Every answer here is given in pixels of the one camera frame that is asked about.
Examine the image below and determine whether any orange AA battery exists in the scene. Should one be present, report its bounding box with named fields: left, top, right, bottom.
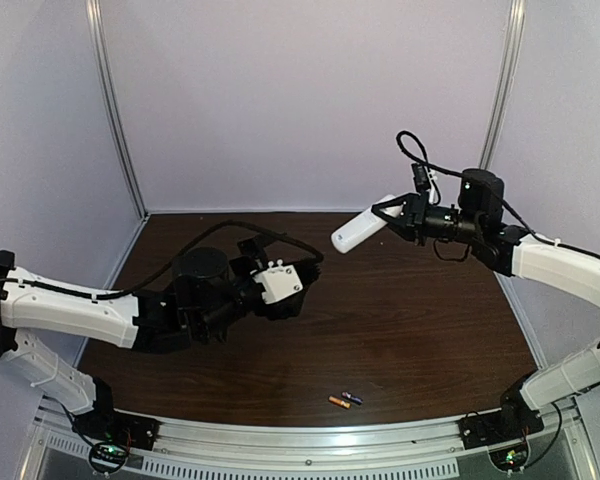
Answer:
left=328, top=396, right=351, bottom=409

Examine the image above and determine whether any purple AA battery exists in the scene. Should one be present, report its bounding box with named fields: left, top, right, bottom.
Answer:
left=341, top=391, right=363, bottom=405

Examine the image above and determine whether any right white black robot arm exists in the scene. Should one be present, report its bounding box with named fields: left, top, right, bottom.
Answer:
left=371, top=166, right=600, bottom=435

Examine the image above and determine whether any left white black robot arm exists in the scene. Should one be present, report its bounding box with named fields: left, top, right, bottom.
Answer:
left=0, top=235, right=319, bottom=437

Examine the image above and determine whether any left controller board with LEDs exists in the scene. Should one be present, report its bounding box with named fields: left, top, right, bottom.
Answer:
left=87, top=442, right=129, bottom=475

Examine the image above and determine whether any controller board with leds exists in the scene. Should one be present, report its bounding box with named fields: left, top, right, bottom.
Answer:
left=87, top=442, right=129, bottom=475
left=488, top=443, right=529, bottom=474

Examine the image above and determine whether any right controller board with LEDs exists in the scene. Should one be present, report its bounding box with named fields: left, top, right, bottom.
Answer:
left=488, top=443, right=529, bottom=474

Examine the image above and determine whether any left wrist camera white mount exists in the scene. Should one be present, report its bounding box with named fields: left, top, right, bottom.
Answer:
left=250, top=259, right=320, bottom=305

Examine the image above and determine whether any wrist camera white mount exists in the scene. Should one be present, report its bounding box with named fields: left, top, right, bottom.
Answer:
left=250, top=259, right=320, bottom=305
left=411, top=163, right=440, bottom=205

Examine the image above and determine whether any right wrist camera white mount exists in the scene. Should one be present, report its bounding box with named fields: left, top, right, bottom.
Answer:
left=411, top=163, right=440, bottom=205

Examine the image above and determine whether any right black camera cable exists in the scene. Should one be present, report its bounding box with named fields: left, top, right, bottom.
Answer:
left=395, top=130, right=561, bottom=246

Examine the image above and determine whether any black camera cable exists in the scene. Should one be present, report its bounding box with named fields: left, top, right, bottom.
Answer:
left=395, top=130, right=561, bottom=246
left=0, top=220, right=326, bottom=304

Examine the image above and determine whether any left black camera cable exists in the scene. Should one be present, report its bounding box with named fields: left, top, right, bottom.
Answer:
left=0, top=220, right=326, bottom=304

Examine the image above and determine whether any curved aluminium front rail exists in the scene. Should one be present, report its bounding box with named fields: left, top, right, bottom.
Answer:
left=29, top=394, right=586, bottom=464

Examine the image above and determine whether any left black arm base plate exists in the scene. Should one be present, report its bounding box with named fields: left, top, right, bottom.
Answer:
left=72, top=410, right=160, bottom=451

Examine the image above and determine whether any right aluminium frame post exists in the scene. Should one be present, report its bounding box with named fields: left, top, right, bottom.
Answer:
left=478, top=0, right=527, bottom=170

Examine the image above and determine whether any aluminium frame post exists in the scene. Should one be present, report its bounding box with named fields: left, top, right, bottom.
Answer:
left=478, top=0, right=527, bottom=170
left=85, top=0, right=149, bottom=220

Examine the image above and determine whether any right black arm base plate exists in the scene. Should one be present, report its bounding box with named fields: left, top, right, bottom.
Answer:
left=457, top=408, right=544, bottom=450

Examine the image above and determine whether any white slotted cable duct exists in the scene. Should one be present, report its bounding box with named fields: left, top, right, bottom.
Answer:
left=16, top=432, right=460, bottom=479

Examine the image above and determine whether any left aluminium frame post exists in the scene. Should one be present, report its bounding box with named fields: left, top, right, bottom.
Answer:
left=85, top=0, right=149, bottom=220

